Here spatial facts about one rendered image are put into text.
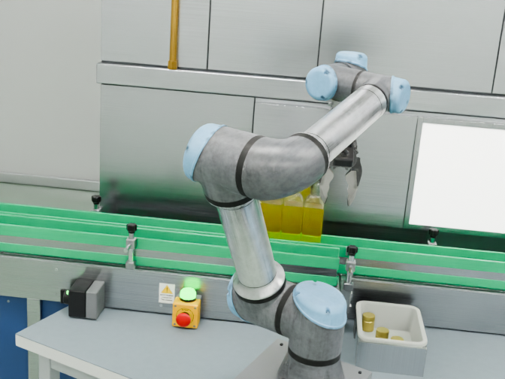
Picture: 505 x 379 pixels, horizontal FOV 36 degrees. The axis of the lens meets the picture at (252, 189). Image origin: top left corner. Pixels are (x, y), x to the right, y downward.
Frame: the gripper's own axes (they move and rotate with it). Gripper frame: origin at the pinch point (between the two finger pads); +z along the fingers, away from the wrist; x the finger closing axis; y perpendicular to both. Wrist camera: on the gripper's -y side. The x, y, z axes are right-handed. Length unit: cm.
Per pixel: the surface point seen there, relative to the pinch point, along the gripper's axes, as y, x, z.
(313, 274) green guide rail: 16.5, 3.6, 26.9
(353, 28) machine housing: 45, -1, -37
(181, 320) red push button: 4, 37, 39
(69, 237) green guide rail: 16, 72, 23
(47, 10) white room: 340, 195, -6
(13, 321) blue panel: 16, 89, 51
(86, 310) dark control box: 7, 64, 40
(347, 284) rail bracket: 13.7, -5.7, 27.7
